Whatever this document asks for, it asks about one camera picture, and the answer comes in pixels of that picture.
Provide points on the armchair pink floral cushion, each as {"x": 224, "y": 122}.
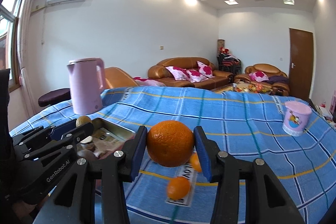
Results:
{"x": 258, "y": 76}

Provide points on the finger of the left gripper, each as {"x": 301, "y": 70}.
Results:
{"x": 51, "y": 132}
{"x": 36, "y": 148}

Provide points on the pink electric kettle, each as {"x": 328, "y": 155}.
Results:
{"x": 87, "y": 82}

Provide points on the brown leather long sofa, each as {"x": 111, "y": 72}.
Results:
{"x": 161, "y": 74}

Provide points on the brown leather armchair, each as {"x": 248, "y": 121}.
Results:
{"x": 267, "y": 75}

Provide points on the small orange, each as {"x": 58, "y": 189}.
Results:
{"x": 195, "y": 163}

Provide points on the medium orange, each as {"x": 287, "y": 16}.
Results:
{"x": 178, "y": 188}

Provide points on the brown wooden door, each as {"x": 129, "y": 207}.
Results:
{"x": 301, "y": 63}

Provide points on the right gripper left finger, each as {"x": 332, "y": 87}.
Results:
{"x": 73, "y": 200}

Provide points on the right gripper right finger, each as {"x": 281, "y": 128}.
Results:
{"x": 267, "y": 201}

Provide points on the dark purple stool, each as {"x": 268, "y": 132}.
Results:
{"x": 54, "y": 97}

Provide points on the pink metal tin box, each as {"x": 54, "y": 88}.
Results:
{"x": 108, "y": 137}

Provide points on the brown kiwi fruit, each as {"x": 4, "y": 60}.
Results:
{"x": 82, "y": 120}

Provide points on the window with curtain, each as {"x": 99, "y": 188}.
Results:
{"x": 15, "y": 17}

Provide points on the blue plaid tablecloth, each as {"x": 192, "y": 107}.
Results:
{"x": 247, "y": 126}

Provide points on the stacked dark chairs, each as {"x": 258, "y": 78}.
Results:
{"x": 228, "y": 62}

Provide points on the pink cartoon plastic cup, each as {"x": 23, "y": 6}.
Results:
{"x": 296, "y": 117}

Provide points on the cluttered coffee table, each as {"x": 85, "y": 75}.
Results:
{"x": 242, "y": 87}

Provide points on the brown leather chair back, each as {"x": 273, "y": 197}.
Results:
{"x": 117, "y": 78}

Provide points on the large orange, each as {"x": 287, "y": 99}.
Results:
{"x": 170, "y": 143}

